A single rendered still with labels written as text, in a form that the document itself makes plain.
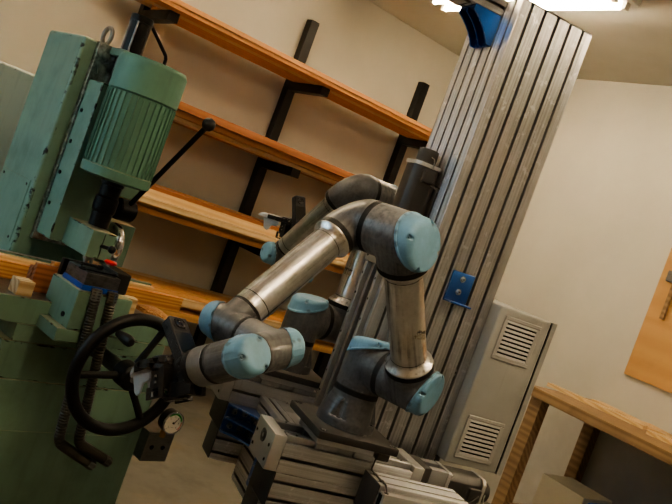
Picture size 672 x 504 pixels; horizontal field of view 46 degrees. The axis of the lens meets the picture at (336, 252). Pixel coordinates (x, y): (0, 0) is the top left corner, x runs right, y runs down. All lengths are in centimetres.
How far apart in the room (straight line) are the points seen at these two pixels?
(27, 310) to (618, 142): 393
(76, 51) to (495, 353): 139
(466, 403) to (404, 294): 64
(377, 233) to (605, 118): 369
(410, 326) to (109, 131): 86
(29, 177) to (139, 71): 44
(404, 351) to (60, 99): 109
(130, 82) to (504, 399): 133
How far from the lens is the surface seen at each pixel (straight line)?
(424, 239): 164
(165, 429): 212
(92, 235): 202
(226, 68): 480
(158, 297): 222
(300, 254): 163
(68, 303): 183
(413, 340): 180
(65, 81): 220
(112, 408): 208
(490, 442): 236
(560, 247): 509
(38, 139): 223
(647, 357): 462
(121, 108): 199
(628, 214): 490
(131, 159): 199
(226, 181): 487
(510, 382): 234
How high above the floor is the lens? 129
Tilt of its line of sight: 2 degrees down
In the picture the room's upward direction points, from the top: 20 degrees clockwise
